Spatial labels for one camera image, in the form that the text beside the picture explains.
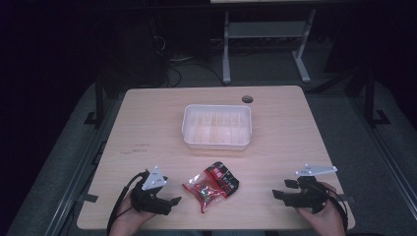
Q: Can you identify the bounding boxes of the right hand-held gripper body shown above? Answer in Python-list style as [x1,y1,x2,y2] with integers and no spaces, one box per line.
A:
[283,163,338,214]

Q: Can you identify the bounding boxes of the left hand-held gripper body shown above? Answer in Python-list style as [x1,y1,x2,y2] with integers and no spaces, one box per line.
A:
[130,165,173,216]

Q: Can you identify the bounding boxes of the red and black snack packet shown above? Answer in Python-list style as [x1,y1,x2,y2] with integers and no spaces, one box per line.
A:
[182,160,240,214]

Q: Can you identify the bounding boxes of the white plastic container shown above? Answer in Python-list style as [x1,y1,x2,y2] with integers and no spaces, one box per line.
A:
[181,103,254,151]

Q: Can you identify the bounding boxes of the person's left hand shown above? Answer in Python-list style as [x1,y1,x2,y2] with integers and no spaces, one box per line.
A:
[109,197,157,236]

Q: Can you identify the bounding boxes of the person's right hand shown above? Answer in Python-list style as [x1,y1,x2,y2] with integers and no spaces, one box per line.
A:
[296,182,346,236]

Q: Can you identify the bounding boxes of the black metal stand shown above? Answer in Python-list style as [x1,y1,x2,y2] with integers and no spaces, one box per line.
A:
[83,73,106,130]
[363,63,391,128]

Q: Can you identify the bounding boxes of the grey metal stand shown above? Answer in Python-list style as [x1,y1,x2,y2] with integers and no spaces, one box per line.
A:
[221,9,317,86]

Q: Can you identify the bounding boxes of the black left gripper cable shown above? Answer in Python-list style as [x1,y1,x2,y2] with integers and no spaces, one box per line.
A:
[106,171,147,236]

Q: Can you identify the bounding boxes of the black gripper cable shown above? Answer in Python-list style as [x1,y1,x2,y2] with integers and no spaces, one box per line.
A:
[106,171,147,236]
[323,186,349,232]

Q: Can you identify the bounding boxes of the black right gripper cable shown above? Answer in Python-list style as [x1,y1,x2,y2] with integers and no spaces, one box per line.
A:
[323,186,349,232]

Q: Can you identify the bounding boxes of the black floor cables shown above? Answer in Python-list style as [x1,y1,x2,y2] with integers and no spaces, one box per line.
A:
[149,16,225,89]

